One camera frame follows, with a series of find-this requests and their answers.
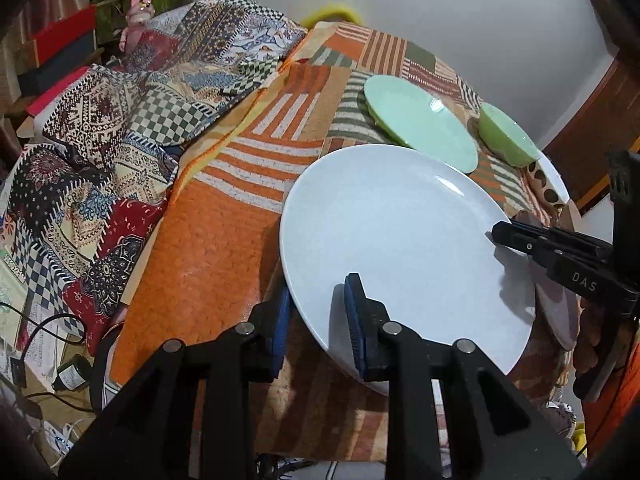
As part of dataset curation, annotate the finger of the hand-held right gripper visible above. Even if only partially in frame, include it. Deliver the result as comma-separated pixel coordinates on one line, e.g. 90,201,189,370
491,221,640,311

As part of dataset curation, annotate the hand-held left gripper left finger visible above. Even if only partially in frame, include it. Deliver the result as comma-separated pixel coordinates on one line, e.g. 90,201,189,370
59,287,293,480

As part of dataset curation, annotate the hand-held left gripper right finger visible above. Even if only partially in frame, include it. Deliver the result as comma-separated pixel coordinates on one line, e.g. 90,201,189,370
344,273,583,480

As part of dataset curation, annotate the brown-rimmed white plate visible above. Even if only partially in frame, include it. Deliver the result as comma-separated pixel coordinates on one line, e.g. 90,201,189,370
514,209,582,352

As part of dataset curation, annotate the large white plate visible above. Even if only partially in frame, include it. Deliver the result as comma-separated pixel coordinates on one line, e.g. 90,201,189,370
280,144,538,397

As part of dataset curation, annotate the light green bowl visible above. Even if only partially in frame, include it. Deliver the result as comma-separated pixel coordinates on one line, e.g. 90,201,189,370
477,102,542,168

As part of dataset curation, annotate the light green plate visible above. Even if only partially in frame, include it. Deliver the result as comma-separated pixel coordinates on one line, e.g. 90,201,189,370
363,74,480,175

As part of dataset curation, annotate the person's right forearm orange sleeve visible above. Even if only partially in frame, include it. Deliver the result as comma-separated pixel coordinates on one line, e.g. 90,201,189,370
582,320,640,461

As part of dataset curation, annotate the person's right hand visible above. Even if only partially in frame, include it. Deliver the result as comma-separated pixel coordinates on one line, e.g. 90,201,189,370
572,300,608,377

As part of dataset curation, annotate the brown wooden door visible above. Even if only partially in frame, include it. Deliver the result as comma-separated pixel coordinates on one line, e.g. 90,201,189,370
542,0,640,211

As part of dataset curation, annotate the orange striped patchwork tablecloth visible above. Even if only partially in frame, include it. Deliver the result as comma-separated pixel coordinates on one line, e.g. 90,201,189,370
102,20,576,461

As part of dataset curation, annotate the black power adapter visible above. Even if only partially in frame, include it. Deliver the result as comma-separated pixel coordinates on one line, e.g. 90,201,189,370
52,355,93,392

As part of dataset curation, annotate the multicolour patterned patchwork blanket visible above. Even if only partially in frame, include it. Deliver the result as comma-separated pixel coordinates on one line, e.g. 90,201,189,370
0,0,307,356

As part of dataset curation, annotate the pink doll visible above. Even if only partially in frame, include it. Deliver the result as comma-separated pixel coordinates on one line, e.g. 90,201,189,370
119,0,156,53

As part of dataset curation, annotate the dark blue box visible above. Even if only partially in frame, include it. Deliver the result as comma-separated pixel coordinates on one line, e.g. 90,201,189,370
17,35,106,97

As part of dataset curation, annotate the green box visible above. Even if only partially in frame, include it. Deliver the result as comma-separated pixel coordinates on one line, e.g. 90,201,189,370
92,0,173,45

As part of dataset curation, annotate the red box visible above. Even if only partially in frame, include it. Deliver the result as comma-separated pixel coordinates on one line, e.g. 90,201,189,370
31,6,97,63

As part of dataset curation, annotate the black cable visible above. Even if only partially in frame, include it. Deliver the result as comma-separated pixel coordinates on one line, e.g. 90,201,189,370
0,300,87,347

